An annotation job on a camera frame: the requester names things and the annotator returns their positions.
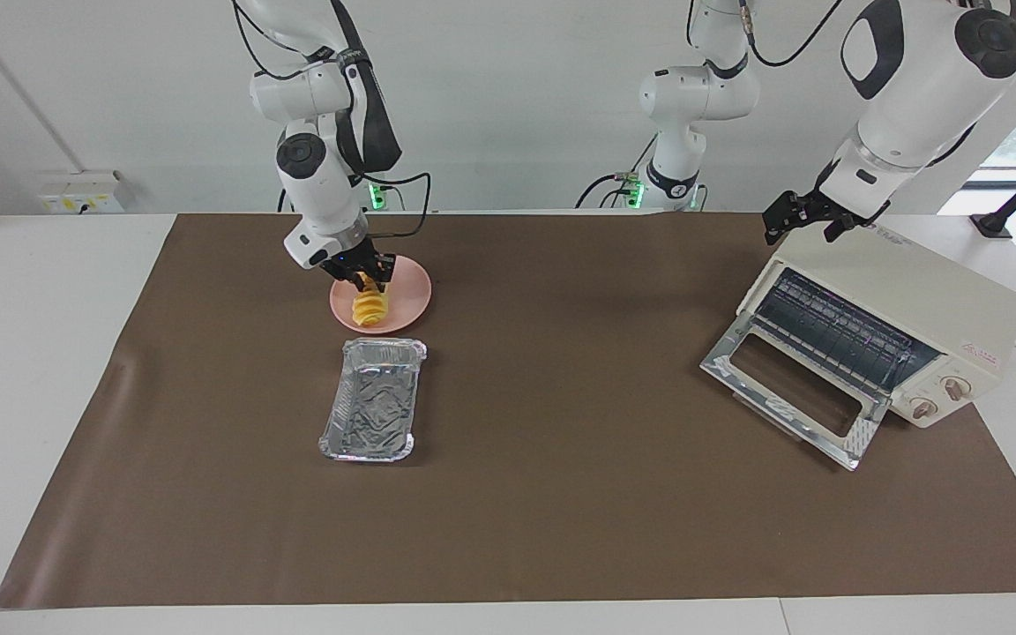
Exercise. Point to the aluminium foil tray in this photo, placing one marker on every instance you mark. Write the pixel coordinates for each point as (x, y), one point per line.
(376, 406)

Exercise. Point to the cream oven knob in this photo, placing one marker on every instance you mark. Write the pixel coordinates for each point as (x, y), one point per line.
(956, 387)
(923, 407)

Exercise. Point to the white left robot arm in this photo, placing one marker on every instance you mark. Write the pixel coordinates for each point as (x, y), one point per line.
(922, 97)

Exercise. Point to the brown table mat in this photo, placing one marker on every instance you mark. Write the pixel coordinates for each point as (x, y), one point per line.
(561, 494)

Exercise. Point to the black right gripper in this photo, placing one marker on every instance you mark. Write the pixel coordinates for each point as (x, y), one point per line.
(349, 263)

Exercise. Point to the silver glass oven door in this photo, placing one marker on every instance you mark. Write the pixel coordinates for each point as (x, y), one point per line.
(861, 437)

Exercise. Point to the pink round plate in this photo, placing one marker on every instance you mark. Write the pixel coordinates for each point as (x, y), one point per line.
(411, 295)

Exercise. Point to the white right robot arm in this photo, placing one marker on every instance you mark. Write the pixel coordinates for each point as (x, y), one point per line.
(323, 185)

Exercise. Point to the golden bread loaf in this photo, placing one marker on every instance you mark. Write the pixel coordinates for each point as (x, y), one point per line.
(369, 309)

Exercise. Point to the white wall socket box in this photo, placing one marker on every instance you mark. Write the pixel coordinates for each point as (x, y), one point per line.
(80, 194)

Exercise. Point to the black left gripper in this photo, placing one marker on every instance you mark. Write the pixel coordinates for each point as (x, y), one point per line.
(830, 210)

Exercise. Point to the cream toaster oven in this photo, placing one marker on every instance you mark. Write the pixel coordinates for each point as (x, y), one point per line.
(931, 300)

